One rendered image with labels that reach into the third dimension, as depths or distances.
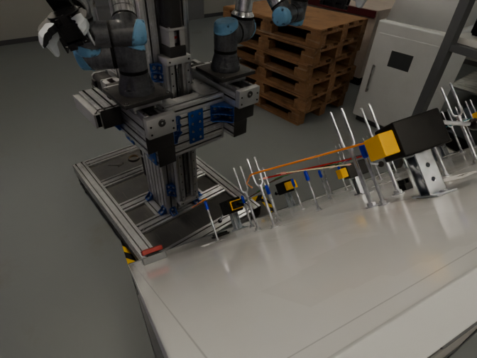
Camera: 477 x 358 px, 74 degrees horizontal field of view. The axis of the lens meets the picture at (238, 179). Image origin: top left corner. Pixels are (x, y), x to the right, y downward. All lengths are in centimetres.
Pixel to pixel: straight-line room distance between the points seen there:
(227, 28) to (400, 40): 233
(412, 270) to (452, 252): 2
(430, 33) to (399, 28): 29
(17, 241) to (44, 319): 70
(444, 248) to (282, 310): 9
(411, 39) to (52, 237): 348
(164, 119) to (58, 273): 135
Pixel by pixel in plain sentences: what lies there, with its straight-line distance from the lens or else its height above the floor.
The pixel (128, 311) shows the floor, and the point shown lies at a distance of 205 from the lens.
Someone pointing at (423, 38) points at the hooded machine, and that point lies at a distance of 359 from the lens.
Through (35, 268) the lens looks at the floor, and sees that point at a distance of 245.
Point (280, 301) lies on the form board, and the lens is 18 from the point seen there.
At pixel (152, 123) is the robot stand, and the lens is 135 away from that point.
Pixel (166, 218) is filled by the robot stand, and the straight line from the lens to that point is 214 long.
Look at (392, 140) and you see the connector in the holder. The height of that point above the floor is 156.
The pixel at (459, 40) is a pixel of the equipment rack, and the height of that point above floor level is 145.
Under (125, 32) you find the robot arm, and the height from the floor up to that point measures 148.
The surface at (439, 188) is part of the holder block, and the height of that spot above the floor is 152.
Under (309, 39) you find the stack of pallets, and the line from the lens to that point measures 344.
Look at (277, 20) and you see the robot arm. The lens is 148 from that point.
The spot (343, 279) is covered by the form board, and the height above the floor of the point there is 159.
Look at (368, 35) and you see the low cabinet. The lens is 494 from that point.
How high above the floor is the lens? 173
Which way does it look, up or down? 38 degrees down
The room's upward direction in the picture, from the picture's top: 3 degrees clockwise
